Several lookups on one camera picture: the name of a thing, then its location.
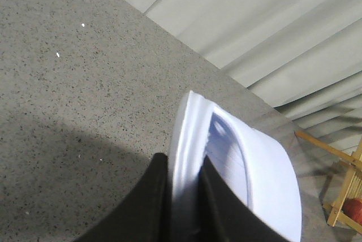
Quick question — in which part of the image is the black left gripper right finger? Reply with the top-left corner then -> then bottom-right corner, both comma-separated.
199,157 -> 283,241

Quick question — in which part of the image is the light blue slipper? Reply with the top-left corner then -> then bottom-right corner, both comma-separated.
168,92 -> 302,241

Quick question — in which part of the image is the grey-white pleated curtain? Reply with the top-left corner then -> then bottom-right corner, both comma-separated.
125,0 -> 361,153

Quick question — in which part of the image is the wooden rack frame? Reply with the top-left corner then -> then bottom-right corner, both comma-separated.
295,131 -> 361,234

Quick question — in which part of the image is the orange-red round object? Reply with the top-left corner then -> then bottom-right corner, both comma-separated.
342,198 -> 362,224

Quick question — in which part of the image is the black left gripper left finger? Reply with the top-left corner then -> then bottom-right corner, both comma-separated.
76,153 -> 169,241

